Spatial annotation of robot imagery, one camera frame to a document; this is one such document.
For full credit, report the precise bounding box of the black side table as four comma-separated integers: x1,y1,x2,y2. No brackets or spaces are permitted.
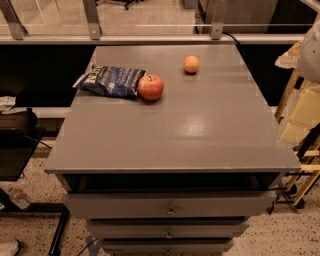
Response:
0,108,70,256

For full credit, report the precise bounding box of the grey drawer cabinet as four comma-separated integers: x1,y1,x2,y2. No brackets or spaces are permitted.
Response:
43,44,303,256

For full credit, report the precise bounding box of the top grey drawer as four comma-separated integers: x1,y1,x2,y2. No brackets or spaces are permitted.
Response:
63,191,276,219

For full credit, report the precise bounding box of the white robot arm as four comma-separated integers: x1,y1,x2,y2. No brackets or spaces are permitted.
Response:
297,21,320,83

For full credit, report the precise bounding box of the orange fruit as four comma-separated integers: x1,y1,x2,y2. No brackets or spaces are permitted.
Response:
183,55,200,73

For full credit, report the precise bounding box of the grey drawer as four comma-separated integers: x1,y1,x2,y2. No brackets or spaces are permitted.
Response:
87,220,249,239
102,239,233,255
63,191,276,219

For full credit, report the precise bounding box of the blue chip bag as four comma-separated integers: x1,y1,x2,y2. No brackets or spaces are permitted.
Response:
73,66,147,98

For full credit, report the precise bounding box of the metal railing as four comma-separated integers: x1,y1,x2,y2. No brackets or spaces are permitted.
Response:
0,0,303,45

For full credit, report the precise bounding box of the bottom grey drawer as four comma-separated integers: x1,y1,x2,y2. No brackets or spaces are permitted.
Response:
102,239,233,255

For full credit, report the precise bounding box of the red apple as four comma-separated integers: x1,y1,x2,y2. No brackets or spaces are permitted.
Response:
138,74,164,101

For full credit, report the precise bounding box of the middle grey drawer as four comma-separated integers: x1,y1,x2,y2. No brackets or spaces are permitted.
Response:
87,220,249,239

